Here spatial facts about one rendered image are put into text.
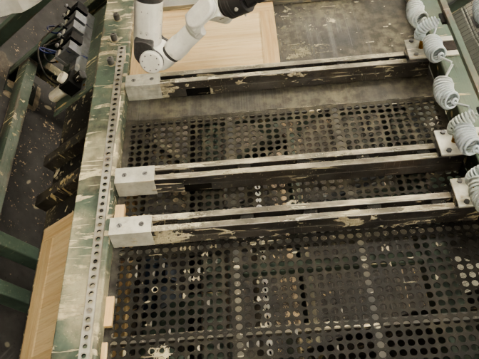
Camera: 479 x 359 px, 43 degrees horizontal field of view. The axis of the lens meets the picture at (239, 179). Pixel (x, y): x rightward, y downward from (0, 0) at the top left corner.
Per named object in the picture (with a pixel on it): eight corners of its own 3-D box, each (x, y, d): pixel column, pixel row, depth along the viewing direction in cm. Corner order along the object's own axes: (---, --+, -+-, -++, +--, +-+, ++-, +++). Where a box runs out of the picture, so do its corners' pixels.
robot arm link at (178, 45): (198, 45, 189) (160, 82, 199) (205, 33, 197) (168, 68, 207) (172, 21, 186) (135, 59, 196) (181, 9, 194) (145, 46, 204)
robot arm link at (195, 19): (214, 8, 179) (186, 37, 186) (232, 13, 186) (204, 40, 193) (205, -9, 181) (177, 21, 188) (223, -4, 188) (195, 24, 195)
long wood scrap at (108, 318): (107, 298, 170) (106, 296, 169) (115, 298, 170) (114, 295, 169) (104, 328, 165) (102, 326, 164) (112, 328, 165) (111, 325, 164)
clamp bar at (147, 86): (130, 85, 225) (115, 33, 206) (452, 58, 221) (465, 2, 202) (128, 105, 219) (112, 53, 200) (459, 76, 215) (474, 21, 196)
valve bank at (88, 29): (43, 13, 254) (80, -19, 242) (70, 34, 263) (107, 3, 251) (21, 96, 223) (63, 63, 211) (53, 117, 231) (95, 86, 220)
